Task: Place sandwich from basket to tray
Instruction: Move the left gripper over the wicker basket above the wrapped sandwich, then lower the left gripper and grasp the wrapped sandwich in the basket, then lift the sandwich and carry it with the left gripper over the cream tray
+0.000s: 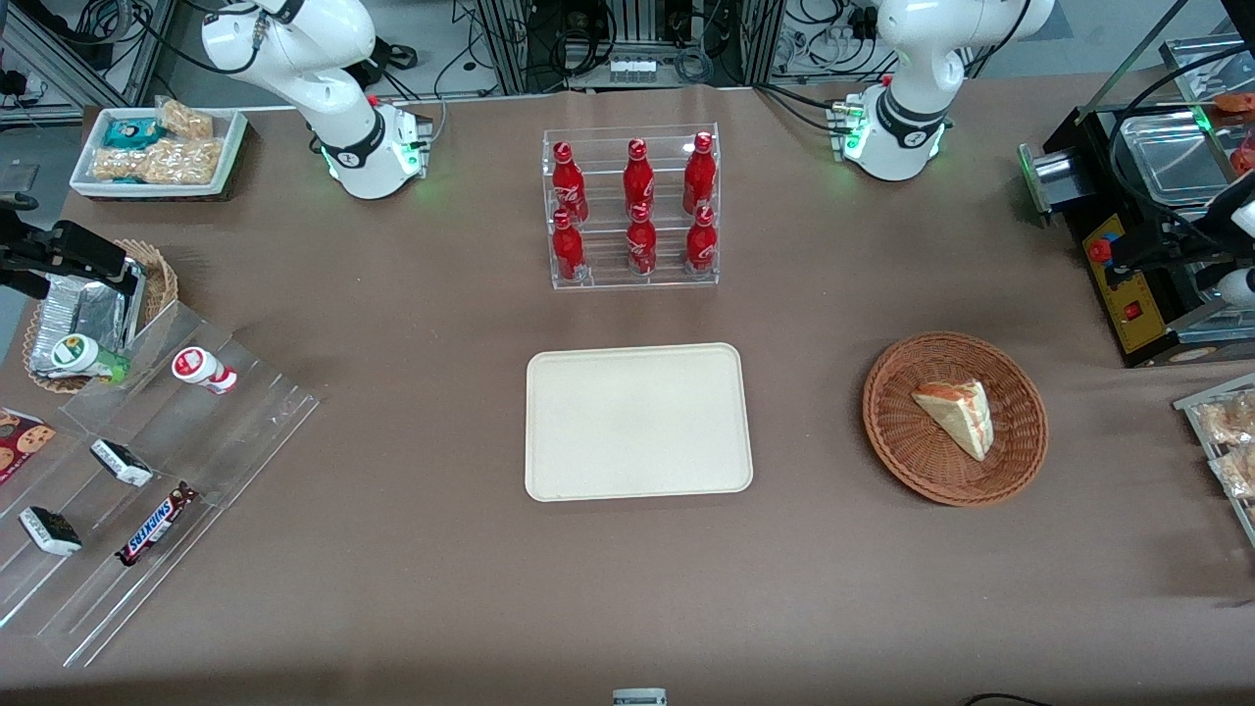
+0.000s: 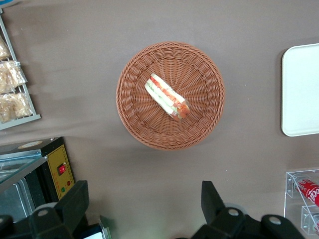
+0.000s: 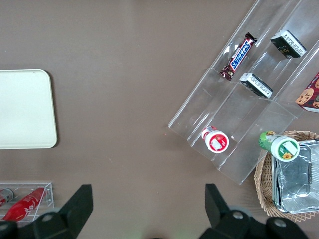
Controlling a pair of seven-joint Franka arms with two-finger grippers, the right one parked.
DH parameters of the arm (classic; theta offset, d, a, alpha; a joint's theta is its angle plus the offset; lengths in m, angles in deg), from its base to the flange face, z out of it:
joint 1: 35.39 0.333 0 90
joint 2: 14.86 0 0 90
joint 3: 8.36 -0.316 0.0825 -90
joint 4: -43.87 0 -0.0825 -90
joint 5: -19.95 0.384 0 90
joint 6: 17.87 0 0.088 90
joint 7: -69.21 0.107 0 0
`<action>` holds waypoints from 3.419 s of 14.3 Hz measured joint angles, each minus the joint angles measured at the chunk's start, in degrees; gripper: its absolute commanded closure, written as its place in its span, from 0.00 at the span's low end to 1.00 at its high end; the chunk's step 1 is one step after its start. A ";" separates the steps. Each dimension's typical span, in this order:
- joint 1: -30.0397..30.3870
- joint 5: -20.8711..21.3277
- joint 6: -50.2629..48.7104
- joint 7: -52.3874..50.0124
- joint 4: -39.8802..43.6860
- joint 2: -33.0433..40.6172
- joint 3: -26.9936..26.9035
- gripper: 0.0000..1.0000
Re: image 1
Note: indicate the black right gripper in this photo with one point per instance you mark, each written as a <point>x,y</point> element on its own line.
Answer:
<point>22,251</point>

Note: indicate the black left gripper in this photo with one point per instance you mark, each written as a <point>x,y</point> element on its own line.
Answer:
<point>1164,238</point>

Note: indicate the triangle sandwich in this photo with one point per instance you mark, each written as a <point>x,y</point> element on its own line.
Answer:
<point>956,412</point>

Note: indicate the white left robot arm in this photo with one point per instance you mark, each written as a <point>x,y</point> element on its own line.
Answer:
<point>922,59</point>

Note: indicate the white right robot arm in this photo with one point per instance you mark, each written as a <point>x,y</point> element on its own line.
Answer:
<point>294,49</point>

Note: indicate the small wicker basket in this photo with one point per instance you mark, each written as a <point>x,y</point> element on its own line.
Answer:
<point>162,279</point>

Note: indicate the grey tray with bread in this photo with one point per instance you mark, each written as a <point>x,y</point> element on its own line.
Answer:
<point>1191,404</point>

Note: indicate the white snack tray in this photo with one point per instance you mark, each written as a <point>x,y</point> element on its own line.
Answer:
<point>230,147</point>

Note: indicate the large round brown wicker basket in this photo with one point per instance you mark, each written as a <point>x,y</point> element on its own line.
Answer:
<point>902,431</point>

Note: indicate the cream plastic tray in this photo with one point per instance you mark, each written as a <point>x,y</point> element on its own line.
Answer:
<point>637,422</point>

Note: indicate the steel machine pan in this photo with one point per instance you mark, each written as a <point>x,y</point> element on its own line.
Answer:
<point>1172,157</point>

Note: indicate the black sealing machine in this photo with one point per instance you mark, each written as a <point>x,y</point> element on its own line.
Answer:
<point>1128,314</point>

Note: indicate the green white yogurt bottle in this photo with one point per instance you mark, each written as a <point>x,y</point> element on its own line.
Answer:
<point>83,355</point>

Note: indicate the large peanut snack bag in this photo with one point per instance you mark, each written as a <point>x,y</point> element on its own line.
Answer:
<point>167,162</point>

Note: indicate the teal snack packet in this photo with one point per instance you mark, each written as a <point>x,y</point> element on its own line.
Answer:
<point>132,132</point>

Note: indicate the red white yogurt bottle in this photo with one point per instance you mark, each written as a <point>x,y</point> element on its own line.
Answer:
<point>201,369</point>

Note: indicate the small peanut snack bag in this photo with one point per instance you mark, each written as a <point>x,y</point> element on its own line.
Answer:
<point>186,120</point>

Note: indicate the bagged bread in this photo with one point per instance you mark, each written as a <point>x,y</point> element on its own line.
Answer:
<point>1237,473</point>
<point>1230,420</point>

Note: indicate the cookie package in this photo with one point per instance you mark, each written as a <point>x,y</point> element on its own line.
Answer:
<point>22,443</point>

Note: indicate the black white snack bar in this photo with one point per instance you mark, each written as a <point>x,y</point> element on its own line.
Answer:
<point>122,463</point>
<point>49,530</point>

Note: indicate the clear acrylic stepped shelf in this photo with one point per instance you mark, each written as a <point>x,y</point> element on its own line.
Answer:
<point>225,441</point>

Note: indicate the snickers chocolate bar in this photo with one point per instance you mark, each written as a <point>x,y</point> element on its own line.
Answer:
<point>155,527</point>

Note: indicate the red cola bottle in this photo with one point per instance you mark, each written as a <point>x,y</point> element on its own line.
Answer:
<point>569,186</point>
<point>700,243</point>
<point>567,250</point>
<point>641,243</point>
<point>638,178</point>
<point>699,175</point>

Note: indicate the clear acrylic bottle rack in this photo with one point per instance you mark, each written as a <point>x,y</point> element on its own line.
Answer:
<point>608,280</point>

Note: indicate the white power strip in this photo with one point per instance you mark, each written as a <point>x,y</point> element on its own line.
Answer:
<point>632,71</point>

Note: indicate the white grey device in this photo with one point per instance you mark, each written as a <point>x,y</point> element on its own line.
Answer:
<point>639,698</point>

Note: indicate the aluminium frame rack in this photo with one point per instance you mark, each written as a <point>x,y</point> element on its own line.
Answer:
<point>510,49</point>

